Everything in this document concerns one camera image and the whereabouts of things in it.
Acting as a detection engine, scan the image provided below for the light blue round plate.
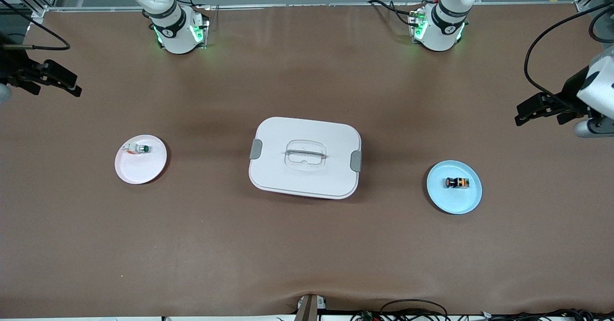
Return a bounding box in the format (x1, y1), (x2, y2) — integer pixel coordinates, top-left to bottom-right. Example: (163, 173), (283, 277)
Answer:
(426, 160), (483, 215)

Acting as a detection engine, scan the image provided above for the pink round plate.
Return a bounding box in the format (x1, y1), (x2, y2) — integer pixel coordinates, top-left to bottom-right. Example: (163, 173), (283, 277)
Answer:
(114, 134), (168, 185)

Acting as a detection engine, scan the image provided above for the white lidded storage box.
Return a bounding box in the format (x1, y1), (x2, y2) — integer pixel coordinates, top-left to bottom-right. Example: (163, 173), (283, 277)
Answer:
(248, 116), (363, 200)

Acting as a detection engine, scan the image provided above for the brown table mat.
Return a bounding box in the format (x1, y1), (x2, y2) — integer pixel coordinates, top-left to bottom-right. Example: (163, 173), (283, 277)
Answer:
(0, 3), (614, 318)

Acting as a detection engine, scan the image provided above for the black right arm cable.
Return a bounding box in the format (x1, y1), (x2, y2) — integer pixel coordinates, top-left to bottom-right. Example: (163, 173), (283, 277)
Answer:
(0, 0), (71, 51)

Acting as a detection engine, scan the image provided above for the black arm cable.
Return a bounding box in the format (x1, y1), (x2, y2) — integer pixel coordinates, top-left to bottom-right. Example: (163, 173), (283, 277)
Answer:
(0, 0), (71, 51)
(524, 2), (614, 102)

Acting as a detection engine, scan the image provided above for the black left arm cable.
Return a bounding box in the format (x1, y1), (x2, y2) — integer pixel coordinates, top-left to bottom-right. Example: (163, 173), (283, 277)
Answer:
(524, 2), (614, 102)

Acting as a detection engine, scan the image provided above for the black cable bundle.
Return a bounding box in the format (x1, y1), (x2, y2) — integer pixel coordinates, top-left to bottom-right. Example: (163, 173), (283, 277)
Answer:
(350, 309), (614, 321)

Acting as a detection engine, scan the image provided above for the black looped cable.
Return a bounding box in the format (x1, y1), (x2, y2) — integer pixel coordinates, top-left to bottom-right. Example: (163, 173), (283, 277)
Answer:
(379, 299), (449, 321)

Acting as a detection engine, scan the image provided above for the clear lid handle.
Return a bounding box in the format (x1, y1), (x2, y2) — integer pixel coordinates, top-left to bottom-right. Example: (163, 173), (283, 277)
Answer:
(284, 140), (328, 172)

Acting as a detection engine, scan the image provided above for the metal post with clamp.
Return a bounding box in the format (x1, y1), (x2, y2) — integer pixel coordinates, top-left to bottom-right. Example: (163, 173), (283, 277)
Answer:
(294, 293), (328, 321)

